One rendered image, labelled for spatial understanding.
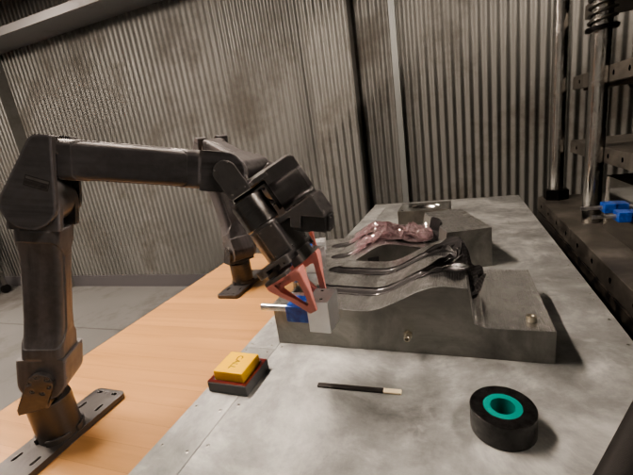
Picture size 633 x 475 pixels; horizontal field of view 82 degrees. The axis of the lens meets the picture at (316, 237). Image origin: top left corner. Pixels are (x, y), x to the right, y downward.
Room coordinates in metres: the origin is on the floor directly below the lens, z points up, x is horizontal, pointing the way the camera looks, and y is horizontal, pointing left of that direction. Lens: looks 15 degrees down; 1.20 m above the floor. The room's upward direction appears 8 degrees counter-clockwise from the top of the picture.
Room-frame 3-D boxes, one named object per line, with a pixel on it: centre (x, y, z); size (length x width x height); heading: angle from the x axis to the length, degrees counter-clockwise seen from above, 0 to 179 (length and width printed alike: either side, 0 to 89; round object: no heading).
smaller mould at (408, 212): (1.47, -0.46, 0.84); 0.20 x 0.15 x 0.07; 68
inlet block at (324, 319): (0.56, 0.05, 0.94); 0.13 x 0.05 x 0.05; 68
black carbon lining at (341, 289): (0.73, -0.16, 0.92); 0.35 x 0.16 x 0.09; 68
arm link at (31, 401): (0.51, 0.45, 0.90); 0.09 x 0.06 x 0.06; 10
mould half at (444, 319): (0.72, -0.17, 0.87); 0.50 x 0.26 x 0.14; 68
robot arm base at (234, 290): (1.07, 0.24, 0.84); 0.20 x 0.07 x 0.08; 159
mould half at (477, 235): (1.08, -0.23, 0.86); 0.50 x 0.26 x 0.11; 85
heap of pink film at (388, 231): (1.07, -0.22, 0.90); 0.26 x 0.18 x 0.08; 85
